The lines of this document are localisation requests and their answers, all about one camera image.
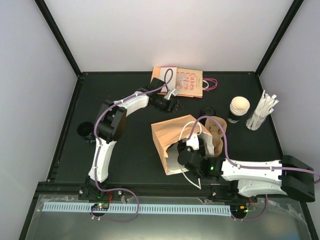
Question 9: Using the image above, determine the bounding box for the orange paper bag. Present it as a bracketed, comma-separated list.
[151, 115, 215, 175]

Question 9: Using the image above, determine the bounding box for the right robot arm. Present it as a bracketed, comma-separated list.
[177, 146, 316, 203]

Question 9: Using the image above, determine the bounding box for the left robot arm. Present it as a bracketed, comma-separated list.
[85, 77, 179, 200]

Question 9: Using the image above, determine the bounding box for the Cakes printed paper bag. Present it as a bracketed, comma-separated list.
[175, 68, 218, 98]

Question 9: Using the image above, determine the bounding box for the orange flat bag stack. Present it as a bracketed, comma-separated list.
[151, 66, 178, 95]

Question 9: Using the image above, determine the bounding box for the stack of black lids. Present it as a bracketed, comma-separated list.
[200, 106, 216, 117]

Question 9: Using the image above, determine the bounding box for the stack of paper cups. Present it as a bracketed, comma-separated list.
[227, 96, 250, 124]

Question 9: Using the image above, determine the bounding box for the jar of white stirrers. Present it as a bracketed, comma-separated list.
[246, 90, 279, 131]

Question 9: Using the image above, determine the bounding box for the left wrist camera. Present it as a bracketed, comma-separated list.
[164, 88, 180, 100]

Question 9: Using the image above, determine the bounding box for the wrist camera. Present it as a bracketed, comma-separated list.
[164, 88, 180, 100]
[182, 134, 200, 151]

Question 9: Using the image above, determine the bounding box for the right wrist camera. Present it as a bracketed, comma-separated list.
[182, 134, 200, 151]

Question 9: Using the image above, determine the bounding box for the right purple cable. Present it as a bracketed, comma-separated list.
[184, 115, 320, 223]

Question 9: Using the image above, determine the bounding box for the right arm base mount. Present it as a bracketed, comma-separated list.
[208, 185, 250, 205]

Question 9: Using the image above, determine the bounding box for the light blue cable duct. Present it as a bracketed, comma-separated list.
[42, 202, 231, 217]

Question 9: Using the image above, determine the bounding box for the black frame post left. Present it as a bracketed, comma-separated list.
[34, 0, 82, 77]

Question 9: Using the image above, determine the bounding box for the black frame post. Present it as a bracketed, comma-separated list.
[255, 0, 304, 77]
[34, 0, 82, 77]

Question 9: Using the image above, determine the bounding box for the black frame post right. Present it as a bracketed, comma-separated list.
[255, 0, 304, 77]

